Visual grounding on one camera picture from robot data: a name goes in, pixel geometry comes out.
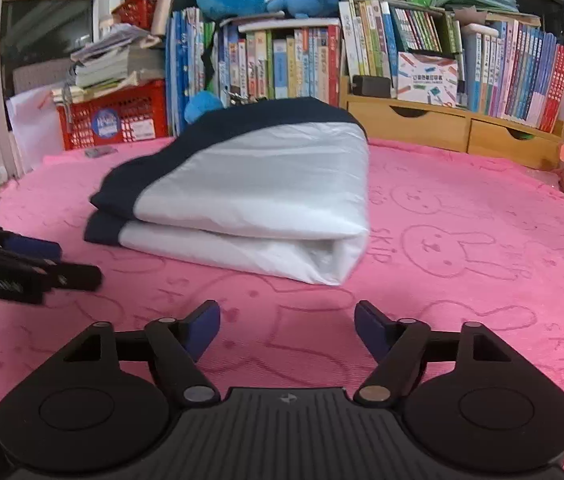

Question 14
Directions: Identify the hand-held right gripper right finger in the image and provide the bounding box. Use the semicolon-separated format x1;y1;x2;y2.
354;300;513;407

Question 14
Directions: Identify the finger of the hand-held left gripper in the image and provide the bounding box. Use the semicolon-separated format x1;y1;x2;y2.
4;237;63;262
44;262;103;291

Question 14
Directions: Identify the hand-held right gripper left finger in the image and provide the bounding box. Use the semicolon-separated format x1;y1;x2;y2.
64;300;223;407

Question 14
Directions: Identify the white and navy jacket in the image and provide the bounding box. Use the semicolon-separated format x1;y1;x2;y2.
84;96;371;287

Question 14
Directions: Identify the white paper sheet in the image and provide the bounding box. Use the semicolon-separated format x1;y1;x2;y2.
6;85;65;173

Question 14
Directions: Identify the pink rabbit print blanket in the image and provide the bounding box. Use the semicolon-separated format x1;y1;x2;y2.
0;136;564;480

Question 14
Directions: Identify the grey grid board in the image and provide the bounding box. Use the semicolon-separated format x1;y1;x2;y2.
12;57;80;96

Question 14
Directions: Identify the red plastic crate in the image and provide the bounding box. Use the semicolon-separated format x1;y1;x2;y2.
56;79;169;151

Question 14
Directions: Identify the stack of paper workbooks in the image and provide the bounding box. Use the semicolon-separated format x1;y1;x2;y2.
52;22;167;106

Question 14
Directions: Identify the wooden drawer organizer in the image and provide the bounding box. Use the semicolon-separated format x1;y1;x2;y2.
339;75;564;171

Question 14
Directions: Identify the blue plush ball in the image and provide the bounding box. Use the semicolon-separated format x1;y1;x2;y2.
183;91;225;125

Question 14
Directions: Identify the small black box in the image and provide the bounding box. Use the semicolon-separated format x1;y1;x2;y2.
351;75;393;98

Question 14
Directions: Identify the white pencil print box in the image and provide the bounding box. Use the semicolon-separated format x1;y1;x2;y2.
396;51;459;107

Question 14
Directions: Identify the red plastic basket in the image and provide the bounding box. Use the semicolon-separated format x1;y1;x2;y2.
112;0;160;31

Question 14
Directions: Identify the row of standing books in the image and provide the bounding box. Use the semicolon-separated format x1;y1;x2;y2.
164;0;564;136

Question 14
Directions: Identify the black hanging strap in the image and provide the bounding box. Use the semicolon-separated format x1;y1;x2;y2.
201;20;220;86

